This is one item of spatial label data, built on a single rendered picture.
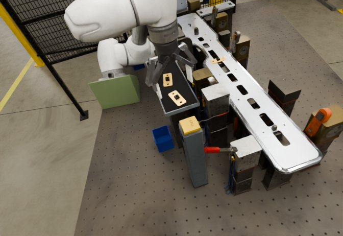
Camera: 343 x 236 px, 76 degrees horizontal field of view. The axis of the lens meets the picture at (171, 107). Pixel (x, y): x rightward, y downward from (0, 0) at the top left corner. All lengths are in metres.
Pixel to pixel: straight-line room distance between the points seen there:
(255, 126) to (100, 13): 0.72
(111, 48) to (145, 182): 0.87
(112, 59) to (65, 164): 1.31
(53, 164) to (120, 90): 1.29
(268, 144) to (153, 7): 0.65
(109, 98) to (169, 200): 0.80
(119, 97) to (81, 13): 1.02
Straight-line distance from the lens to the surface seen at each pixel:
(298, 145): 0.96
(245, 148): 0.84
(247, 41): 1.38
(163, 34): 0.65
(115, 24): 0.59
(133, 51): 1.51
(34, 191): 2.49
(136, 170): 1.26
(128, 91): 1.51
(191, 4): 1.89
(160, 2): 0.61
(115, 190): 1.25
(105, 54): 1.52
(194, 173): 1.02
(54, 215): 2.26
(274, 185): 1.16
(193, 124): 0.77
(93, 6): 0.59
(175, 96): 0.87
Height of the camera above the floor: 1.77
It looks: 47 degrees down
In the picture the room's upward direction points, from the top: 14 degrees counter-clockwise
